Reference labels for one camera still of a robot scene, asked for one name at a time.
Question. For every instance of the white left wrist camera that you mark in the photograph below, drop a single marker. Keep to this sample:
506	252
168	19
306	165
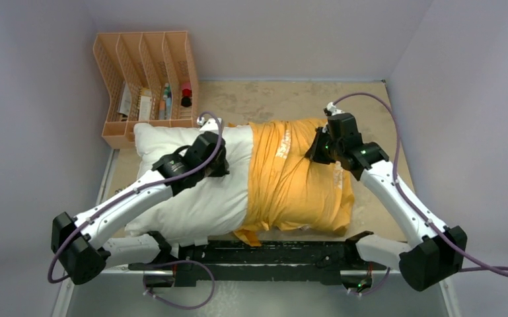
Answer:
214	125

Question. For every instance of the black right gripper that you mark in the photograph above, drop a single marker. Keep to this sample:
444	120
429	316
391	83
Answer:
316	154

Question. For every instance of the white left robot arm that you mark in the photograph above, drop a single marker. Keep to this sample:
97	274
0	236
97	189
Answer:
83	245

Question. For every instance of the red and black bottle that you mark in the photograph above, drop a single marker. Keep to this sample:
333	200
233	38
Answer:
186	99

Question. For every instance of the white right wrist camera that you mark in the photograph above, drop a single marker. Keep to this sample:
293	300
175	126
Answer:
331	110

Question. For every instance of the pink plastic file organizer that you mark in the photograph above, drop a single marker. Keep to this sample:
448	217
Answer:
145	60

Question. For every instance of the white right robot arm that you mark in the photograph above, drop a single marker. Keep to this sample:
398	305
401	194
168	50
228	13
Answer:
427	256

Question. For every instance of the beige paper card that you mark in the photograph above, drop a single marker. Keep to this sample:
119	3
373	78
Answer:
145	104

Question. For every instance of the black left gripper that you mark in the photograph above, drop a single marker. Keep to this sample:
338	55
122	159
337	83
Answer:
222	170

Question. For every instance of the teal and orange tube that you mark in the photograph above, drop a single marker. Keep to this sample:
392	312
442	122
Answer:
165	107

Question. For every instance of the white paper booklet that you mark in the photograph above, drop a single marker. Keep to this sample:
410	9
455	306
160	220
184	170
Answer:
124	107

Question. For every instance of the orange Mickey Mouse pillowcase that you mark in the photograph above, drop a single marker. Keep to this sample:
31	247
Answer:
286	190

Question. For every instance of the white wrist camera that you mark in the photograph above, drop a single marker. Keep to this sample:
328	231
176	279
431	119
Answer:
331	110
214	125

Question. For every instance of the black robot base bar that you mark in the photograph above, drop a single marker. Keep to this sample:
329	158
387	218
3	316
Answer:
324	262

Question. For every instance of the white pillow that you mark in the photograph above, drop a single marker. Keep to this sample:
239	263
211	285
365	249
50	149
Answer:
214	206

